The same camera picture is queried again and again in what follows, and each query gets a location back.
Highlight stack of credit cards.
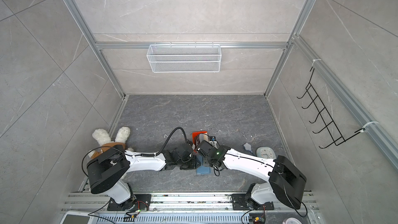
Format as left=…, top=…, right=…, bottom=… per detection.
left=197, top=133, right=209, bottom=142

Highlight aluminium frame rails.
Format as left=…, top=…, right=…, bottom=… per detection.
left=63, top=0, right=398, bottom=169

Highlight white plush bunny toy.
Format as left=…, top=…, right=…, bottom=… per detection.
left=88, top=127, right=131, bottom=159

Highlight blue toy figure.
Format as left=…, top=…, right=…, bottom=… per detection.
left=243, top=143, right=252, bottom=153

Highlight white wire mesh basket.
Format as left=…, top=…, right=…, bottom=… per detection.
left=147, top=44, right=222, bottom=73

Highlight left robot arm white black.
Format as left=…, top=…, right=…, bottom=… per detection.
left=87, top=143, right=200, bottom=204

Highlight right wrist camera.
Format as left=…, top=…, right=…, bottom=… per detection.
left=208, top=136, right=219, bottom=148

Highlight round mint alarm clock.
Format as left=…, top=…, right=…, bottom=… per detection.
left=256, top=146, right=276, bottom=159

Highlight white tablet device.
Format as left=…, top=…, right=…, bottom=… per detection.
left=60, top=211, right=97, bottom=224

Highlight blue leather card holder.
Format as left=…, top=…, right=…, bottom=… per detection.
left=196, top=155, right=211, bottom=175

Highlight red plastic tray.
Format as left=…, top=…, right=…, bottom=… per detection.
left=192, top=131, right=209, bottom=146

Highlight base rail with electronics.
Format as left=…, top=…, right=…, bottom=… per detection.
left=59, top=191, right=325, bottom=224

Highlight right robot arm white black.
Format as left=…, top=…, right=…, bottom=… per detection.
left=196, top=141, right=307, bottom=210

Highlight black wire hook rack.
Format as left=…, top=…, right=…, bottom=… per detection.
left=296, top=67, right=366, bottom=149

